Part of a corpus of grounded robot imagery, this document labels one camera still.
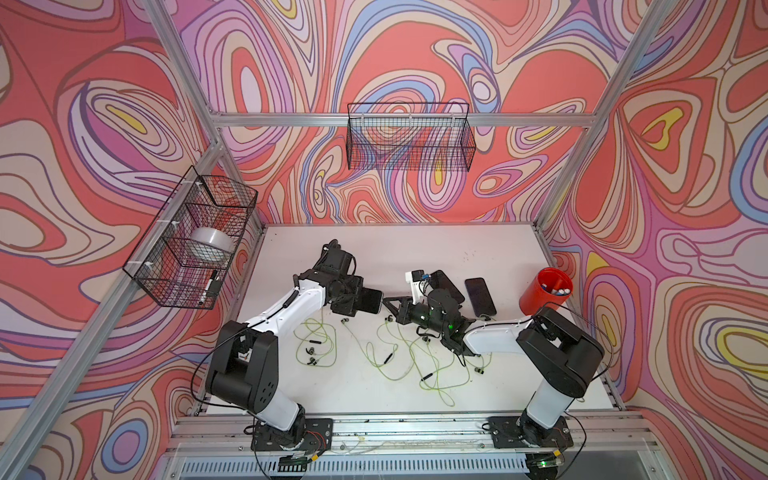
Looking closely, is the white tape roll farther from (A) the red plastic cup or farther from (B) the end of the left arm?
(A) the red plastic cup

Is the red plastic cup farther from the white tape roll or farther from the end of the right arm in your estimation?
the white tape roll

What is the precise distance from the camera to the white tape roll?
70 cm
